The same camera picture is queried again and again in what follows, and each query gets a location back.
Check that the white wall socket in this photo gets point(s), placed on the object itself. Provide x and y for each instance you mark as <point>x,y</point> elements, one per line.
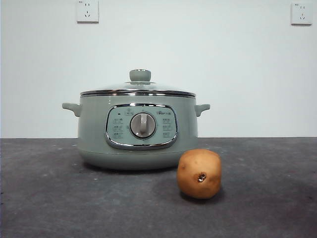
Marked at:
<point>87,11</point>
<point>301,13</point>

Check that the sage green electric pot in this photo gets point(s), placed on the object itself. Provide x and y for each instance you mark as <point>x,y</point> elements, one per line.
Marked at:
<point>94,138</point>

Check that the glass lid with green knob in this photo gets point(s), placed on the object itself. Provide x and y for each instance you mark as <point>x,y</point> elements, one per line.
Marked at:
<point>140,75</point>

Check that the brown potato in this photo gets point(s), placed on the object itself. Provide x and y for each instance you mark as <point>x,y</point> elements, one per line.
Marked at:
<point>198,171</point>

